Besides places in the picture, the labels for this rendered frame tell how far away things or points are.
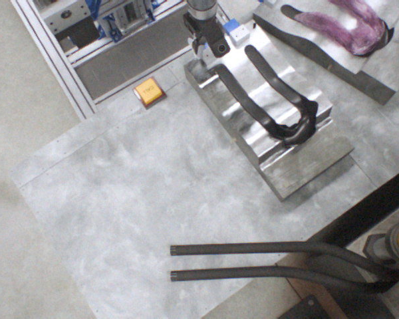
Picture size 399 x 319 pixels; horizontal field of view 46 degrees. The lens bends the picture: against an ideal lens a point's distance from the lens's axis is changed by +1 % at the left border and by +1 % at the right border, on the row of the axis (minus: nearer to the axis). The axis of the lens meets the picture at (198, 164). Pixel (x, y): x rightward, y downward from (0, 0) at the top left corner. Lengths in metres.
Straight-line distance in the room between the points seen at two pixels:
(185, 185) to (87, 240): 0.33
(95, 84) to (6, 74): 0.58
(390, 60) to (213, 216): 0.69
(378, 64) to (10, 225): 1.75
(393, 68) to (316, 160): 0.35
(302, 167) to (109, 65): 1.20
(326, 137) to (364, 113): 0.17
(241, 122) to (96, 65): 1.09
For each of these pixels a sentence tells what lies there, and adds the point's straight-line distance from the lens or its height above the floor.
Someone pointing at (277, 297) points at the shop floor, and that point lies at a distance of 2.21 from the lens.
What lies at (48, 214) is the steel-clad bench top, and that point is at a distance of 1.50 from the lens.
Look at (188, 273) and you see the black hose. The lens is 1.36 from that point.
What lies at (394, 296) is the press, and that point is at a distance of 1.49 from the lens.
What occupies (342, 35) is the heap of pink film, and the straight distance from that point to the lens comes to 1.53.
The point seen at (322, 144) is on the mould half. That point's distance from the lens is 1.43.
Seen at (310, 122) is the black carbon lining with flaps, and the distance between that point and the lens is 1.41.
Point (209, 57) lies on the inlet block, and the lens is 1.44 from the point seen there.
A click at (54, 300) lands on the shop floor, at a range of 2.32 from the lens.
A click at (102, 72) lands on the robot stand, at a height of 0.21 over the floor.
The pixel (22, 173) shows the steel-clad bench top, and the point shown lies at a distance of 1.56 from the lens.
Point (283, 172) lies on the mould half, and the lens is 1.39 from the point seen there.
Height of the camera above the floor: 2.19
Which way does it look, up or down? 75 degrees down
